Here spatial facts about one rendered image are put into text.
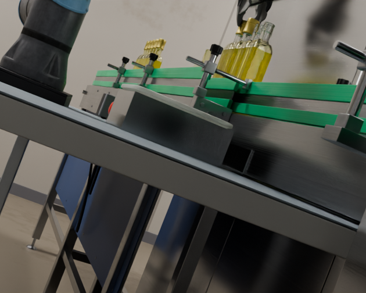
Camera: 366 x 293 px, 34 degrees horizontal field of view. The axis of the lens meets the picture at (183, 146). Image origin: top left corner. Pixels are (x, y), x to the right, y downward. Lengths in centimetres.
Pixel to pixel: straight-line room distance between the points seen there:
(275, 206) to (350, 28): 91
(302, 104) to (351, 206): 33
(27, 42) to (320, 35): 73
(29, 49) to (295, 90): 57
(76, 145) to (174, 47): 383
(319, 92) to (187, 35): 335
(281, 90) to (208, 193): 68
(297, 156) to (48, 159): 343
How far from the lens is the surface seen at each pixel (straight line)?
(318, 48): 158
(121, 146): 60
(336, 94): 108
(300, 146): 108
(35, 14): 137
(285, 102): 124
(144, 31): 440
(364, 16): 146
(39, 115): 60
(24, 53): 134
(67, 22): 135
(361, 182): 90
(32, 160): 439
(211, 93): 160
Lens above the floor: 76
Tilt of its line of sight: level
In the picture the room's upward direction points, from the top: 21 degrees clockwise
